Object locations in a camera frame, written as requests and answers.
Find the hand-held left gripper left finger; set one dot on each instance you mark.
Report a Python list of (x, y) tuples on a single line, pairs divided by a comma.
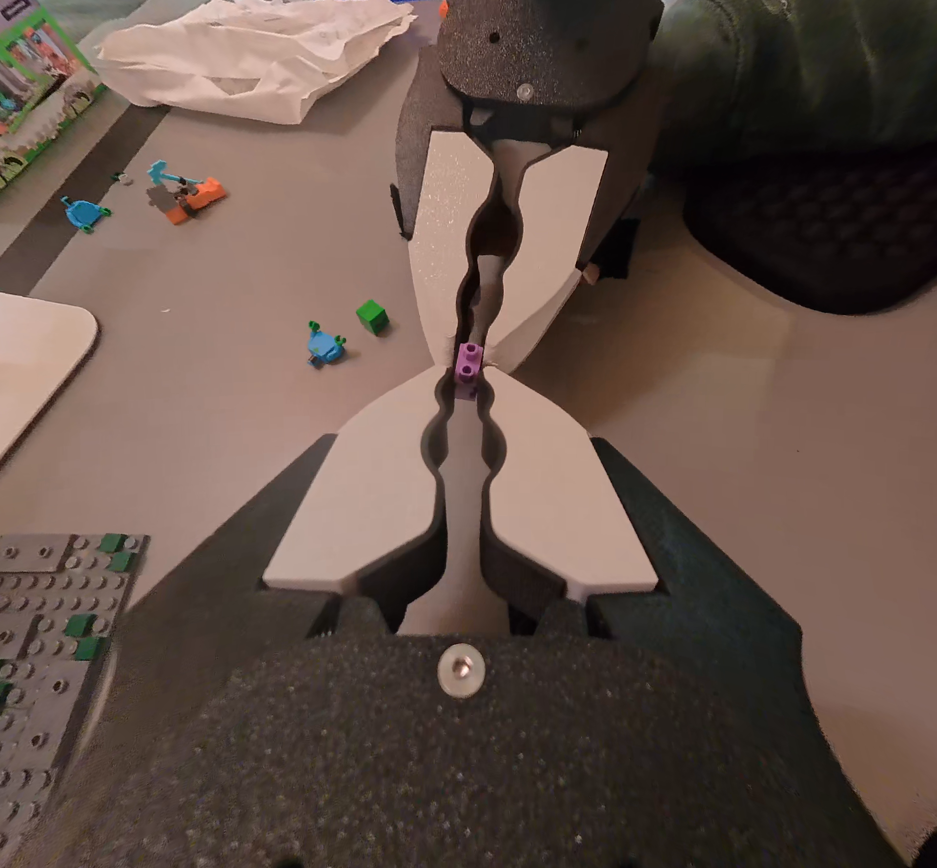
[(351, 509)]

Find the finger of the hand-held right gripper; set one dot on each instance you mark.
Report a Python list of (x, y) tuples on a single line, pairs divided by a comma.
[(556, 224), (439, 238)]

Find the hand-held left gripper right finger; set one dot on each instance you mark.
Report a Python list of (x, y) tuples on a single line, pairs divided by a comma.
[(571, 509)]

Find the green cube brick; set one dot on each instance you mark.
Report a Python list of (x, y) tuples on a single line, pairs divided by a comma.
[(372, 317)]

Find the small purple brick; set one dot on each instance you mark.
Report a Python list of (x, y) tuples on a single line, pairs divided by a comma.
[(468, 363)]

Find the blue toy figure torso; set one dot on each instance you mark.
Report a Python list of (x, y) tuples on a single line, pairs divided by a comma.
[(328, 348), (82, 213)]

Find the person's right forearm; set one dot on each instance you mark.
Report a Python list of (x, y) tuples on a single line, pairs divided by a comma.
[(790, 41)]

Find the grey desk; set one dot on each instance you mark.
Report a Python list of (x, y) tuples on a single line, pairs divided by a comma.
[(659, 407)]

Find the small orange brick figure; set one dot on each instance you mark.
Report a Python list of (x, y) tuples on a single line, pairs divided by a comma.
[(201, 196)]

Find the black chair armrest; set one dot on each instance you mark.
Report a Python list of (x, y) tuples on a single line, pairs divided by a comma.
[(805, 238)]

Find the white paper bag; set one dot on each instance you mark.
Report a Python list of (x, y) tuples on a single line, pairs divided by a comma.
[(256, 55)]

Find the grey brick building model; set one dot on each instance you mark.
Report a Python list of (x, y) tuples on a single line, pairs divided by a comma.
[(44, 626)]

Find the green toy box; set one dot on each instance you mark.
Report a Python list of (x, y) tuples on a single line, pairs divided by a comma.
[(36, 77)]

